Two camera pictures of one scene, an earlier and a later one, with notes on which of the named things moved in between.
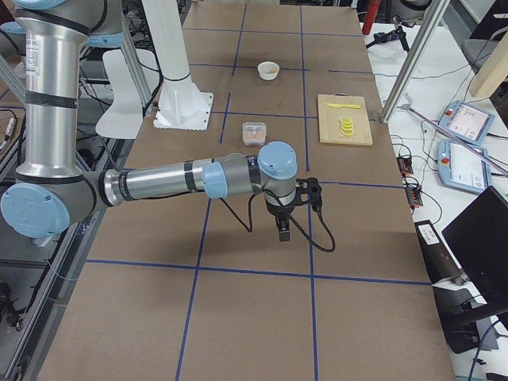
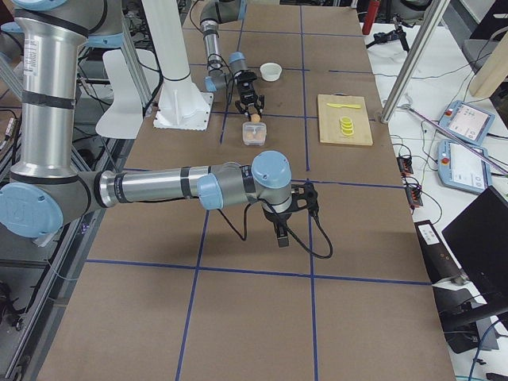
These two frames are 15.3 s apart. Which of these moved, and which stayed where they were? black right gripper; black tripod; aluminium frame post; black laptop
Moved: black right gripper
Stayed: black tripod; black laptop; aluminium frame post
